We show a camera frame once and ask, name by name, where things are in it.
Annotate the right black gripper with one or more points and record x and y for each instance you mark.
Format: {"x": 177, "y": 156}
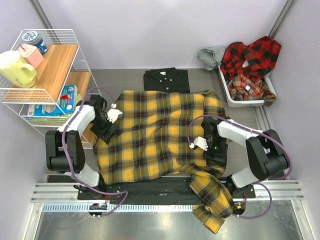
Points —
{"x": 219, "y": 157}

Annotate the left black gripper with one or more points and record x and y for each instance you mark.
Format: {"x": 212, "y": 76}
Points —
{"x": 105, "y": 134}

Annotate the yellow plaid long sleeve shirt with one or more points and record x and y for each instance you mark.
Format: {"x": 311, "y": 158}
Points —
{"x": 152, "y": 140}

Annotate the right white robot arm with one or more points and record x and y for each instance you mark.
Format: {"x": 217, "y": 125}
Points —
{"x": 265, "y": 156}

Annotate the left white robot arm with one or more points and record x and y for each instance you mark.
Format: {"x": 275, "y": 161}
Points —
{"x": 63, "y": 146}

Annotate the green box on shelf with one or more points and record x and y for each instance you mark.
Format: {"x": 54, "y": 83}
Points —
{"x": 77, "y": 101}

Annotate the blue product box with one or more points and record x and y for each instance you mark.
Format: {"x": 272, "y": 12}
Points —
{"x": 65, "y": 105}

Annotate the white laundry basket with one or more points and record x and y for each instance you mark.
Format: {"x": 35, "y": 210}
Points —
{"x": 238, "y": 104}

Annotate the brown plaid shirt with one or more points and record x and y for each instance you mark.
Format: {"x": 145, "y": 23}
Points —
{"x": 242, "y": 88}

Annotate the folded black shirt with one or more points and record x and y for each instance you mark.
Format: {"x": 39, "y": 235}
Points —
{"x": 168, "y": 80}

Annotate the grey crumpled shirt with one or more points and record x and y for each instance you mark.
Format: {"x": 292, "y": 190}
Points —
{"x": 211, "y": 57}

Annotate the red black plaid shirt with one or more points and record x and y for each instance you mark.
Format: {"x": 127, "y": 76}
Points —
{"x": 254, "y": 61}

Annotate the pink cube box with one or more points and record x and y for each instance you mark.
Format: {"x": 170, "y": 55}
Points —
{"x": 31, "y": 54}

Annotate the yellow green pitcher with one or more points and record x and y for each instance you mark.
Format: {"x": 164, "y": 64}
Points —
{"x": 15, "y": 68}

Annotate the blue patterned tin can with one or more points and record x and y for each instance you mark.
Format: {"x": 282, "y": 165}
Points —
{"x": 33, "y": 38}

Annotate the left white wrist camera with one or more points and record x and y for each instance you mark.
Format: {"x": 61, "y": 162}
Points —
{"x": 113, "y": 113}

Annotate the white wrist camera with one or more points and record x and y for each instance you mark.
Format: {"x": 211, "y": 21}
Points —
{"x": 199, "y": 142}
{"x": 113, "y": 113}

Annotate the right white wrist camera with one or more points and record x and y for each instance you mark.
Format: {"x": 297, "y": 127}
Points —
{"x": 199, "y": 142}

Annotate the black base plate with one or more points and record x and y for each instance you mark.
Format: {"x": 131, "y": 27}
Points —
{"x": 166, "y": 190}

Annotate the white wire shelf rack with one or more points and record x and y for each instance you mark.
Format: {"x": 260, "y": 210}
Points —
{"x": 64, "y": 64}

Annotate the white slotted cable duct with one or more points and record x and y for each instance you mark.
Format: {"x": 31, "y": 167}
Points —
{"x": 69, "y": 207}

